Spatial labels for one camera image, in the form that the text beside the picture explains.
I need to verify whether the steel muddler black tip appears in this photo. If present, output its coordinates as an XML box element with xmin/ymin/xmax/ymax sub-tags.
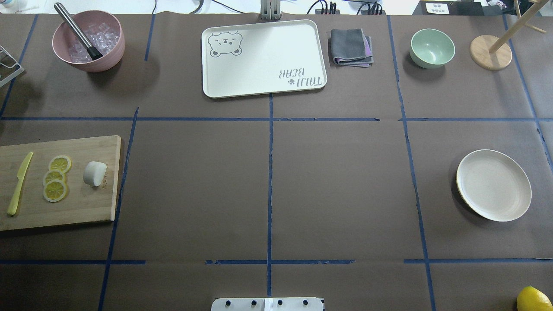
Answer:
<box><xmin>54</xmin><ymin>2</ymin><xmax>103</xmax><ymax>60</ymax></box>

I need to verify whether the bottom lemon slice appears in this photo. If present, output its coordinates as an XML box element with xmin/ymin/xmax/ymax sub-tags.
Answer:
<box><xmin>43</xmin><ymin>179</ymin><xmax>68</xmax><ymax>203</ymax></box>

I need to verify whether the middle lemon slice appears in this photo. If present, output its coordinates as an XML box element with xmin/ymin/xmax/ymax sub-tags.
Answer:
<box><xmin>43</xmin><ymin>169</ymin><xmax>67</xmax><ymax>187</ymax></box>

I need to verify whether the mint green bowl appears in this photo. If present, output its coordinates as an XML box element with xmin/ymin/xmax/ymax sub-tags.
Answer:
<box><xmin>409</xmin><ymin>29</ymin><xmax>456</xmax><ymax>69</ymax></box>

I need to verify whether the yellow plastic knife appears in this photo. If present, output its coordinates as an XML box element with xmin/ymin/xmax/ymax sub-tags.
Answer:
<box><xmin>6</xmin><ymin>152</ymin><xmax>34</xmax><ymax>216</ymax></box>

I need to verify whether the wooden mug stand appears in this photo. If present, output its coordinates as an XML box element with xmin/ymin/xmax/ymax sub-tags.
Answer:
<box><xmin>470</xmin><ymin>0</ymin><xmax>547</xmax><ymax>71</ymax></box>

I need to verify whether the lemon slice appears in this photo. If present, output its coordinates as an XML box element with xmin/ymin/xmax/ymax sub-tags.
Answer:
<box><xmin>43</xmin><ymin>179</ymin><xmax>68</xmax><ymax>203</ymax></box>
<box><xmin>48</xmin><ymin>155</ymin><xmax>72</xmax><ymax>174</ymax></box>
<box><xmin>43</xmin><ymin>169</ymin><xmax>67</xmax><ymax>187</ymax></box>

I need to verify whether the top lemon slice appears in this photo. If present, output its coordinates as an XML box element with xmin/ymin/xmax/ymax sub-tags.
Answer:
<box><xmin>48</xmin><ymin>155</ymin><xmax>72</xmax><ymax>174</ymax></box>

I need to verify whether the whole yellow lemon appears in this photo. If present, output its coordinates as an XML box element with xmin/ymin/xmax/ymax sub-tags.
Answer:
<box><xmin>517</xmin><ymin>286</ymin><xmax>553</xmax><ymax>311</ymax></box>

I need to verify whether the bamboo cutting board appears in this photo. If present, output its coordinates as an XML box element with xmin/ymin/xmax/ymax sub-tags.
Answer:
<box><xmin>0</xmin><ymin>135</ymin><xmax>122</xmax><ymax>231</ymax></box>

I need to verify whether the white metal base plate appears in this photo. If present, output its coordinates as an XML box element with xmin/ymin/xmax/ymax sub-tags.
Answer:
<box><xmin>211</xmin><ymin>297</ymin><xmax>325</xmax><ymax>311</ymax></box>

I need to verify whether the folded grey purple cloth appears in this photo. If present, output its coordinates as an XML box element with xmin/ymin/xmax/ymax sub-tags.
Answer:
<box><xmin>330</xmin><ymin>29</ymin><xmax>374</xmax><ymax>68</ymax></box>

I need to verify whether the black power strip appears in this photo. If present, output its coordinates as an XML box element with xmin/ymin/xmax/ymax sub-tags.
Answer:
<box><xmin>307</xmin><ymin>0</ymin><xmax>386</xmax><ymax>15</ymax></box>

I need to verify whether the wire rack corner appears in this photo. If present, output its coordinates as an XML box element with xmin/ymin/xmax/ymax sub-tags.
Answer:
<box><xmin>0</xmin><ymin>46</ymin><xmax>25</xmax><ymax>87</ymax></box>

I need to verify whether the grey metal camera post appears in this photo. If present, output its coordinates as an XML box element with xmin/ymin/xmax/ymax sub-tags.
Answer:
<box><xmin>260</xmin><ymin>0</ymin><xmax>282</xmax><ymax>20</ymax></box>

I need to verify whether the white bear print tray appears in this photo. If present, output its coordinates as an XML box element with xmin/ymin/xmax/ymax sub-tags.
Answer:
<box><xmin>201</xmin><ymin>19</ymin><xmax>327</xmax><ymax>98</ymax></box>

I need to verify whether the pink bowl with ice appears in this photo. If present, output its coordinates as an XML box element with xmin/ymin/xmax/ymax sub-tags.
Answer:
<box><xmin>53</xmin><ymin>10</ymin><xmax>126</xmax><ymax>73</ymax></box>

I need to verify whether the cream round plate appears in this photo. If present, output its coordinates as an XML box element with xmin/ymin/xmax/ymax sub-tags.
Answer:
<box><xmin>456</xmin><ymin>149</ymin><xmax>533</xmax><ymax>222</ymax></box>

